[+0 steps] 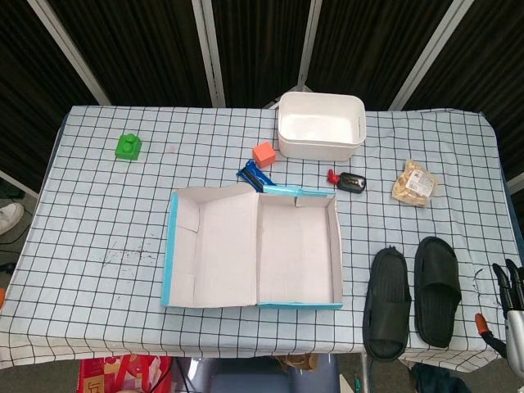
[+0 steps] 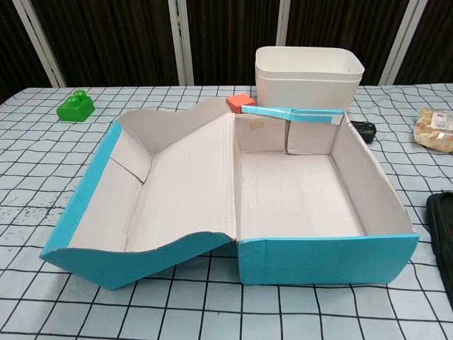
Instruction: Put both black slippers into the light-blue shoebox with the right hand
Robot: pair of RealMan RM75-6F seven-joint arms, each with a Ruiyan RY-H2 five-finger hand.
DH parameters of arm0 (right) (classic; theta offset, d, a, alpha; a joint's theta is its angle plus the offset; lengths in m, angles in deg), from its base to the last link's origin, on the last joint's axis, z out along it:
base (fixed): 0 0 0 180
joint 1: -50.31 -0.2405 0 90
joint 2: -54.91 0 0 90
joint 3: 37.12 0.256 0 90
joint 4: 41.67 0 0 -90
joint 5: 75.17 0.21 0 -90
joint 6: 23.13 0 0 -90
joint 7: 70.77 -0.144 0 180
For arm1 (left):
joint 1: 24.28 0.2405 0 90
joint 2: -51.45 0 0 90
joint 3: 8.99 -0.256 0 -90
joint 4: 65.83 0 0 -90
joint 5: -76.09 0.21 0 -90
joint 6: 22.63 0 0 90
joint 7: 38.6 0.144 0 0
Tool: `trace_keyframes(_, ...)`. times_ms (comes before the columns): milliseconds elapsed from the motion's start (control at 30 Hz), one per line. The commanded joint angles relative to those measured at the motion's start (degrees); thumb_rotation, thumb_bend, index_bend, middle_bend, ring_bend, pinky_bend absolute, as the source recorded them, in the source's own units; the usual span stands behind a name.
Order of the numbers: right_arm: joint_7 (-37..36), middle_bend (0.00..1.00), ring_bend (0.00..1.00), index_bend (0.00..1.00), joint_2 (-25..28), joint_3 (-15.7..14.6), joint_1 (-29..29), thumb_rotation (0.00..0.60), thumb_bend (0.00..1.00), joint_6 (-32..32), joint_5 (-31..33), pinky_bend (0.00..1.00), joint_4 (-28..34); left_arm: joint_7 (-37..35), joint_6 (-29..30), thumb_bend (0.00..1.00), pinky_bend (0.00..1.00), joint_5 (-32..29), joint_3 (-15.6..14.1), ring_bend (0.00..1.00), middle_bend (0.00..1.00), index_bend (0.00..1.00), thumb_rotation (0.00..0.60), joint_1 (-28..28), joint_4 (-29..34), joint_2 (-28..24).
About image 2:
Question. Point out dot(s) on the blue cardboard shoebox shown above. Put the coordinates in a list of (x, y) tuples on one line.
[(177, 177)]

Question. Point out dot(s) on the clear bag of nuts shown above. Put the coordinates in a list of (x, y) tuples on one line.
[(433, 132)]

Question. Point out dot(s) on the green toy brick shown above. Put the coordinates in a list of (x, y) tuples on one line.
[(75, 110)]

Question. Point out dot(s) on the white plastic storage bin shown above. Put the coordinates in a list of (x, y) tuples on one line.
[(304, 95), (269, 72)]

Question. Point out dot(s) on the black car key fob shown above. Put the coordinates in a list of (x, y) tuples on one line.
[(364, 130)]

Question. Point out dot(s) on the black folding partition screen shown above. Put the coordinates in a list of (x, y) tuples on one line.
[(106, 35)]

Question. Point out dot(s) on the white checkered tablecloth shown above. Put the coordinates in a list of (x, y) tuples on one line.
[(35, 177)]

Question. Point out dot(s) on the black rubber slipper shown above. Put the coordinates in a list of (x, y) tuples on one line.
[(442, 237)]

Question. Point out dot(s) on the orange cube block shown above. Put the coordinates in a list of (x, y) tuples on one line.
[(239, 102)]

